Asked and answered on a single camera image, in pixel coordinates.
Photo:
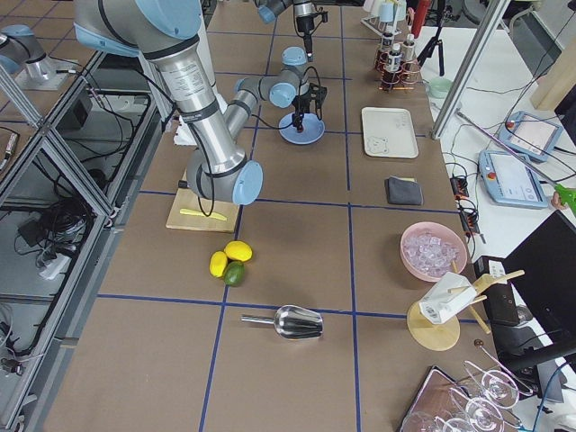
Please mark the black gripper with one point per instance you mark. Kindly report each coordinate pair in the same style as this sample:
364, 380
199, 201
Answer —
301, 103
305, 25

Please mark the blue plate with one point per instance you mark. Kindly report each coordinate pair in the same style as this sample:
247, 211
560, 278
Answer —
314, 129

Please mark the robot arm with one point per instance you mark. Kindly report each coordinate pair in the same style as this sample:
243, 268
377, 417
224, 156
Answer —
171, 35
288, 9

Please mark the dark drink bottle three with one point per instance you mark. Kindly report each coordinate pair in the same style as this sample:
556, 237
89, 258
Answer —
386, 45

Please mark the dark drink bottle two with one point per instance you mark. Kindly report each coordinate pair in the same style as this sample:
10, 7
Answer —
393, 63

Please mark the cream bear tray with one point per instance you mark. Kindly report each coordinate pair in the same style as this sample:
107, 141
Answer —
388, 133

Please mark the red bottle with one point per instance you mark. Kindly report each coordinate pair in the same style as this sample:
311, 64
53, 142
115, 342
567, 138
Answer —
420, 16

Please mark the grey folded cloth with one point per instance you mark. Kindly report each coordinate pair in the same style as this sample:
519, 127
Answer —
403, 192

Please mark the black mini tripod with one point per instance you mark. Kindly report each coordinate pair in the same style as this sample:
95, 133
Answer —
435, 43

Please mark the yellow plastic knife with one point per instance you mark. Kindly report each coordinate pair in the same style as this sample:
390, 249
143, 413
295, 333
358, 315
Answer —
197, 213

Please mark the green bowl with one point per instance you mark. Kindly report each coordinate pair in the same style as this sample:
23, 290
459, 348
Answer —
438, 87

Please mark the wooden cutting board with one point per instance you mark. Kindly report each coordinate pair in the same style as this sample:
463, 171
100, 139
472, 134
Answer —
185, 198

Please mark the whole yellow lemon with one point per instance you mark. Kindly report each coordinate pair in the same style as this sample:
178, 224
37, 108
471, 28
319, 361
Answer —
238, 250

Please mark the green avocado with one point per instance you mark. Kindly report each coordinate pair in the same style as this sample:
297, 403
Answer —
234, 273

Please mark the pink bowl with ice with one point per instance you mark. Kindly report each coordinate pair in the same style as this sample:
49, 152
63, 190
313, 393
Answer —
429, 250

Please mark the metal scoop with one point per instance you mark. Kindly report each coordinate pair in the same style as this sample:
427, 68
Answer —
292, 322

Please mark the near tablet blue case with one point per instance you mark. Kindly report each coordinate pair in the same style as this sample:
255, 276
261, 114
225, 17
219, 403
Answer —
509, 182

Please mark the tablet blue case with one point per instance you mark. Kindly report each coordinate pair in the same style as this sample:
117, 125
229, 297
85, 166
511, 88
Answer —
530, 135
509, 182

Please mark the white paper carton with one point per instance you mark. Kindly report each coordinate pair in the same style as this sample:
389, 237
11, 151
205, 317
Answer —
450, 295

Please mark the far tablet blue case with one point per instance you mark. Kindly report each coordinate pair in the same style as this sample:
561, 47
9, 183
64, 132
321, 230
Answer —
530, 135

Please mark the wooden stand base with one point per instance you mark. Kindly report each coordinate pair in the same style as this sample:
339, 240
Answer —
444, 336

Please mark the black monitor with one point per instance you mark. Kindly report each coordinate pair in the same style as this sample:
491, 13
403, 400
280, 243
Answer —
547, 256

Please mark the wine glass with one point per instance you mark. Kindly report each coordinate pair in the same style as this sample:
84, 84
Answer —
495, 385

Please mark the white wire cup rack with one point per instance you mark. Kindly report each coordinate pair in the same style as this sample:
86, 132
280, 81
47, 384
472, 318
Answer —
384, 15

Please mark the copper wire bottle rack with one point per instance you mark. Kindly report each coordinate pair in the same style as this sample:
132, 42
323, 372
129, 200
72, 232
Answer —
406, 81

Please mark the aluminium frame post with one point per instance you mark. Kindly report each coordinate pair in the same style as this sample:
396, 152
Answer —
480, 40

